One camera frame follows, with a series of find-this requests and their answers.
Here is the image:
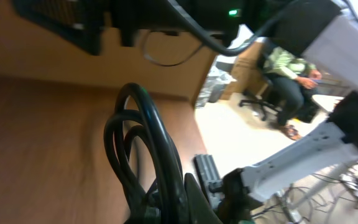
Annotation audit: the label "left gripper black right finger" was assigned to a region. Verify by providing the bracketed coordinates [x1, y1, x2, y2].
[185, 173, 223, 224]

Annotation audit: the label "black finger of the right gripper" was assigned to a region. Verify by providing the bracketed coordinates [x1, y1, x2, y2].
[12, 0, 104, 55]

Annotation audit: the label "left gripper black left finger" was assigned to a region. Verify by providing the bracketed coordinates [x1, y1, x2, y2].
[131, 203, 162, 224]

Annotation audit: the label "thick black USB cable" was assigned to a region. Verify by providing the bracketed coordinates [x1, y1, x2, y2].
[103, 82, 190, 224]

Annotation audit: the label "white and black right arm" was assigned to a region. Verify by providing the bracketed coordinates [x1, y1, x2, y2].
[12, 0, 337, 223]

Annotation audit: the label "black office chair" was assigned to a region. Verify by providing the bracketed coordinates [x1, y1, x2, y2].
[238, 44, 281, 121]

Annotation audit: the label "seated person in green shirt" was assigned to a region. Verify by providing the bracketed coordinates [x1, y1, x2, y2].
[264, 47, 322, 141]

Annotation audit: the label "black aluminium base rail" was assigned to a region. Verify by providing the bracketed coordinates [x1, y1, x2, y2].
[193, 154, 224, 212]

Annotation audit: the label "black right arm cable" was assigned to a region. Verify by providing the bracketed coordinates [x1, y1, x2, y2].
[166, 0, 301, 57]

